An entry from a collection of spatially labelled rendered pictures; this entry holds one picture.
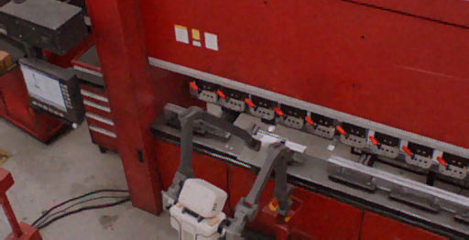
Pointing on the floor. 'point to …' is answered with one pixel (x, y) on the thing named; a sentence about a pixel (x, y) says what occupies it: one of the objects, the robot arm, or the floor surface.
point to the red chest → (96, 103)
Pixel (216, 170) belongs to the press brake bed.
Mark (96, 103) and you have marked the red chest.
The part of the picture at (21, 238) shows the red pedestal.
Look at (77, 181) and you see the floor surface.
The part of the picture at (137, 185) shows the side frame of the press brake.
